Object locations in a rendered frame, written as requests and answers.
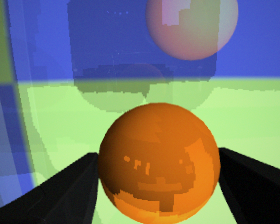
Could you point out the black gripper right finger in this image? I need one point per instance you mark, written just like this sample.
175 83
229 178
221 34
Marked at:
251 188

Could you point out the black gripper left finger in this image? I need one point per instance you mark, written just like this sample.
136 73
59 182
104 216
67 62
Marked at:
68 197

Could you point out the orange ball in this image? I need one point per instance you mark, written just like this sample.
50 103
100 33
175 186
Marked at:
159 163

